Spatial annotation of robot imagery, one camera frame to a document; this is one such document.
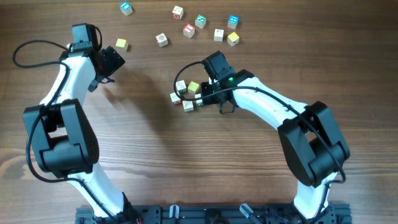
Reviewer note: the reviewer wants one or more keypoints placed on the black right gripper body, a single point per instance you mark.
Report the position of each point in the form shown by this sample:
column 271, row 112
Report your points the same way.
column 208, row 89

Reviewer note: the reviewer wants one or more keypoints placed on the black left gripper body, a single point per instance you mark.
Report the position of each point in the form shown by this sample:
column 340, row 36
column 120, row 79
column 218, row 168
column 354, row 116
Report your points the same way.
column 112, row 63

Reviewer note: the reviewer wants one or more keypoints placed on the yellow S block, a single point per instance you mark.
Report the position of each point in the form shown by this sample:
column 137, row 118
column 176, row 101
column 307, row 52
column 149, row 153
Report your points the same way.
column 193, row 88

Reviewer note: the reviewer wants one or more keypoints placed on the green N block number 8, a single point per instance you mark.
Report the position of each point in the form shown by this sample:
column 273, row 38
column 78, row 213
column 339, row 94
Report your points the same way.
column 198, row 101

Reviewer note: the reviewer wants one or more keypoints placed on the green V block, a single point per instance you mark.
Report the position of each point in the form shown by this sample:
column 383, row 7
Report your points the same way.
column 181, row 86

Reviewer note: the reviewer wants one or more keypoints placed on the yellow W block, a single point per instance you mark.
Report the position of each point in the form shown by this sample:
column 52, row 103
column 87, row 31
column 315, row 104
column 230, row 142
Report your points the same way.
column 187, row 106

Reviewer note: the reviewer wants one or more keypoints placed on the red A block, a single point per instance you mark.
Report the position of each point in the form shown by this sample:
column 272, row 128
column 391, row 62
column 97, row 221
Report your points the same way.
column 175, row 99

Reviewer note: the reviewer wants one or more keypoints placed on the red I block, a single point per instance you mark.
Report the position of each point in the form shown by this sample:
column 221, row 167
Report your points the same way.
column 189, row 31

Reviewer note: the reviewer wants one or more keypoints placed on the red shell block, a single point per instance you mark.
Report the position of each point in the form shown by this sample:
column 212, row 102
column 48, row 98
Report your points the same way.
column 161, row 40

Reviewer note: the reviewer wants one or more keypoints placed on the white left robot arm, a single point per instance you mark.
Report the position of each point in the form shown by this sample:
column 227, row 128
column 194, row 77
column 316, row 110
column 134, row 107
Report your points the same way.
column 61, row 144

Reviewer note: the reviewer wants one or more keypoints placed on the yellow-top block number 3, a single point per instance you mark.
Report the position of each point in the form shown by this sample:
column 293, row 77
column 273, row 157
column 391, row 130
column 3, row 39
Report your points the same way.
column 122, row 44

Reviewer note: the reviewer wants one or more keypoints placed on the yellow-top block right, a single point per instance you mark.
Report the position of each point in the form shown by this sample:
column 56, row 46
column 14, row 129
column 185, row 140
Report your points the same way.
column 233, row 39

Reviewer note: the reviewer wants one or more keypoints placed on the blue Z block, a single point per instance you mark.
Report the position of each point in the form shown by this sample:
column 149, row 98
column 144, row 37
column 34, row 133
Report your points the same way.
column 218, row 35

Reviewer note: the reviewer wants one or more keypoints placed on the blue-top block right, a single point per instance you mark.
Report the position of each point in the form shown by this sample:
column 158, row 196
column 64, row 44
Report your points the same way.
column 233, row 21

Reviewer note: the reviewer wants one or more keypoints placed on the blue-top block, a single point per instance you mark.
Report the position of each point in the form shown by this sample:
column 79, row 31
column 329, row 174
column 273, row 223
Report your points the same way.
column 126, row 8
column 233, row 21

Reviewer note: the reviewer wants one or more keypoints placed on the blue-top block far left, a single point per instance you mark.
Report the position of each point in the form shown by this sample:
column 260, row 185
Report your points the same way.
column 126, row 8

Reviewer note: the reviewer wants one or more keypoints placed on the green N top block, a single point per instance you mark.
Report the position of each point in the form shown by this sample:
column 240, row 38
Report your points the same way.
column 200, row 21

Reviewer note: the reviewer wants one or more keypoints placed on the red M block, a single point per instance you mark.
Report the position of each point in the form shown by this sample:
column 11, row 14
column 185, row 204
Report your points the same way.
column 177, row 12

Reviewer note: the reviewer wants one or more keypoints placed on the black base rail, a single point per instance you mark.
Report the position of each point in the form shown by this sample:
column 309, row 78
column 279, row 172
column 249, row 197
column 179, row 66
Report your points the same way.
column 272, row 213

